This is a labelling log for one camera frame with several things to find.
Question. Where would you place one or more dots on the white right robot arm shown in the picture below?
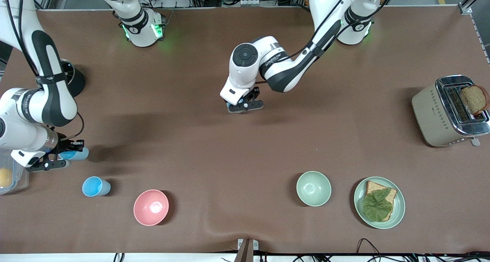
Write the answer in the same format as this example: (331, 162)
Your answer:
(49, 101)

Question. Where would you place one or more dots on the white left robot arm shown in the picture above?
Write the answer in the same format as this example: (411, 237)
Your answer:
(287, 70)

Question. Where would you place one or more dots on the clear plastic food container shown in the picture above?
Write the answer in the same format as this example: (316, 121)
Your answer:
(21, 181)

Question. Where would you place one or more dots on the yellow food item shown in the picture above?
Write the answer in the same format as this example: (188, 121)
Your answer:
(4, 177)

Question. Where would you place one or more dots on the brown table cover mat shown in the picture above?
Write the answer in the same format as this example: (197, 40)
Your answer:
(245, 158)

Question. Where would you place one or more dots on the pink bowl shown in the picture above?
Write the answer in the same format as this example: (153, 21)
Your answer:
(151, 207)

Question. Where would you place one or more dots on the pale green bowl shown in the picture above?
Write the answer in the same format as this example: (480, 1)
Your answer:
(314, 188)

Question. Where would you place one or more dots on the green lettuce leaf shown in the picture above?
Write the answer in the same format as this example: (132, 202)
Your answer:
(377, 206)

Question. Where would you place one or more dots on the brown bread slice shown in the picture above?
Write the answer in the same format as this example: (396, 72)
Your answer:
(391, 195)

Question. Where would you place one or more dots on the beige chrome toaster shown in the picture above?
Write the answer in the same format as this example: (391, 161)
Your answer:
(428, 116)

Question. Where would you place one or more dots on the pale green plate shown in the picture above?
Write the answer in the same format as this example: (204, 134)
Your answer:
(398, 208)

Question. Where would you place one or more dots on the brown toast slice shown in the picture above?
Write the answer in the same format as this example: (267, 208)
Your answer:
(474, 100)

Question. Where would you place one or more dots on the aluminium frame profile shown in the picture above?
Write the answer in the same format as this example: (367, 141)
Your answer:
(472, 1)

